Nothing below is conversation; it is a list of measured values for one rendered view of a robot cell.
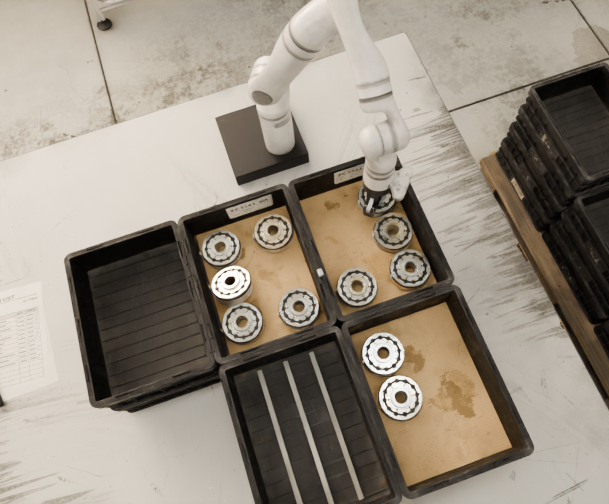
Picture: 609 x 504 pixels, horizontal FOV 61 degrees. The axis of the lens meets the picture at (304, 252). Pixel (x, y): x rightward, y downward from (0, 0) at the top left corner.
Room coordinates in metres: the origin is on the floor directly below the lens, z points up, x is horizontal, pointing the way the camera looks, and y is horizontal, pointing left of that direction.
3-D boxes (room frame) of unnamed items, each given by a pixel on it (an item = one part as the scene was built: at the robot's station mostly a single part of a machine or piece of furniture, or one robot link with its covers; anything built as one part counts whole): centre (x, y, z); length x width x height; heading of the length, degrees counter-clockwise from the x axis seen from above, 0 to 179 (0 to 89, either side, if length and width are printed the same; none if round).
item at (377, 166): (0.59, -0.20, 1.14); 0.09 x 0.07 x 0.15; 99
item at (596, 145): (0.89, -1.05, 0.37); 0.40 x 0.30 x 0.45; 10
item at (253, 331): (0.32, 0.18, 0.86); 0.10 x 0.10 x 0.01
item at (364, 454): (0.04, 0.06, 0.87); 0.40 x 0.30 x 0.11; 10
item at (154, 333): (0.38, 0.42, 0.87); 0.40 x 0.30 x 0.11; 10
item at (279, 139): (0.90, 0.02, 0.84); 0.09 x 0.09 x 0.17; 0
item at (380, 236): (0.50, -0.24, 0.86); 0.10 x 0.10 x 0.01
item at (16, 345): (0.42, 0.87, 0.70); 0.33 x 0.23 x 0.01; 10
